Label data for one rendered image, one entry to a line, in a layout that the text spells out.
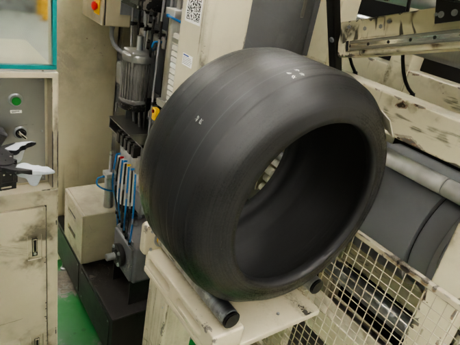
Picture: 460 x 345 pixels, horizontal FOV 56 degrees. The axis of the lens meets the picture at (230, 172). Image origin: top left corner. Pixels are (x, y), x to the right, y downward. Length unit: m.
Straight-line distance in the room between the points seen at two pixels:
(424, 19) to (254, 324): 0.85
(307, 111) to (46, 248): 1.06
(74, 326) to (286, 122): 1.69
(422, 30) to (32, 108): 1.06
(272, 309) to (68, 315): 1.29
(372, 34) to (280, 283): 0.67
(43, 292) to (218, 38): 1.07
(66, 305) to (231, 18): 1.68
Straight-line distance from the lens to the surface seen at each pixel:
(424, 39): 1.14
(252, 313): 1.22
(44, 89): 1.38
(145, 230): 1.21
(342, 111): 0.89
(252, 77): 0.85
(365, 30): 1.24
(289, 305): 1.27
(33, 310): 1.74
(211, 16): 1.09
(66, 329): 2.24
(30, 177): 1.26
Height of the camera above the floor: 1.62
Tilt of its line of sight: 25 degrees down
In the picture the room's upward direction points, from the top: 11 degrees clockwise
